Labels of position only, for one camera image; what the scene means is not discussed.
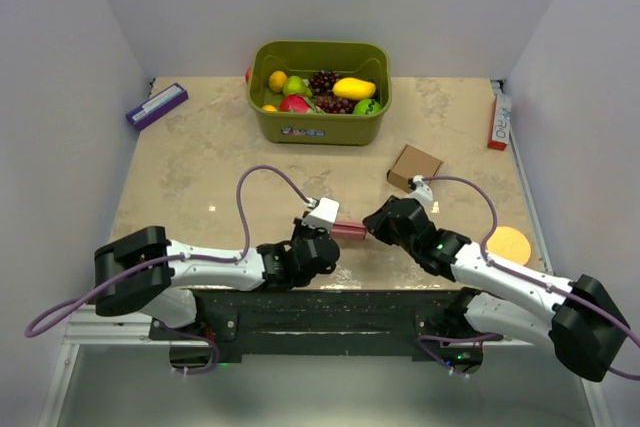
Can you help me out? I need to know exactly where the pink paper box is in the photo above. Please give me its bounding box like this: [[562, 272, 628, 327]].
[[331, 221, 367, 241]]

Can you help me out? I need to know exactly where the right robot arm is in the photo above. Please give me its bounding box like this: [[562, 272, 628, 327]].
[[363, 197, 639, 382]]

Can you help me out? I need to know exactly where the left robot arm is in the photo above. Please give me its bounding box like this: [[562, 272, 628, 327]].
[[94, 221, 340, 339]]

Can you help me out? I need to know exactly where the brown cardboard box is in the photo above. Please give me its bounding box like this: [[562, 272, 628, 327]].
[[386, 144, 443, 193]]

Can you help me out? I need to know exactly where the red white toothpaste box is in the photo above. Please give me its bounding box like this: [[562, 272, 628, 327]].
[[487, 93, 512, 151]]

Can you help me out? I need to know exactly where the purple rectangular box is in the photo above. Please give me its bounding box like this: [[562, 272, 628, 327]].
[[125, 83, 189, 131]]

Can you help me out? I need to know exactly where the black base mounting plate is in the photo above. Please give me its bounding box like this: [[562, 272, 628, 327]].
[[150, 288, 500, 372]]

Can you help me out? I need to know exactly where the orange round disc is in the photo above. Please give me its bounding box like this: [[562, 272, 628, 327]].
[[487, 226, 532, 265]]

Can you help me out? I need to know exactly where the green lime fruit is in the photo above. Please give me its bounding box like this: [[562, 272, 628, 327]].
[[352, 98, 381, 116]]

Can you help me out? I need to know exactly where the dark grape bunch front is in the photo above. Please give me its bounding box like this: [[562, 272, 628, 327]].
[[314, 95, 357, 114]]

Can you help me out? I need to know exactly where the dark grape bunch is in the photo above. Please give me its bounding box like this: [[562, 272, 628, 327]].
[[309, 69, 342, 96], [314, 95, 357, 114]]

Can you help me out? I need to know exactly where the yellow mango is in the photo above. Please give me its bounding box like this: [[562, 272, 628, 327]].
[[332, 77, 377, 101]]

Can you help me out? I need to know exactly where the dark grape bunch back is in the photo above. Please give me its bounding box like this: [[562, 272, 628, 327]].
[[309, 69, 342, 96]]

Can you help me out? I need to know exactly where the green pear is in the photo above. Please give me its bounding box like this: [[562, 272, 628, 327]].
[[282, 75, 312, 98]]

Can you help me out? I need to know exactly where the olive green plastic tub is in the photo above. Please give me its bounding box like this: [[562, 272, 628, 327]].
[[246, 40, 391, 146]]

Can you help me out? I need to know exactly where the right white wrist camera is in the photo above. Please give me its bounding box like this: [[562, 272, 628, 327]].
[[407, 175, 434, 209]]

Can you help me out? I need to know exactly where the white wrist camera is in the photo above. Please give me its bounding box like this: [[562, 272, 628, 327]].
[[302, 197, 340, 231], [407, 175, 434, 209]]

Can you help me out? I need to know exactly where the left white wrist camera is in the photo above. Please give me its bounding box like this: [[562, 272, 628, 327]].
[[302, 197, 340, 231]]

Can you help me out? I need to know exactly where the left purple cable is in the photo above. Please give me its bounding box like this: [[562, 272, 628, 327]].
[[24, 165, 316, 376]]

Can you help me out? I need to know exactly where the aluminium frame rail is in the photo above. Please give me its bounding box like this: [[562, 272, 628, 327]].
[[492, 79, 614, 427]]

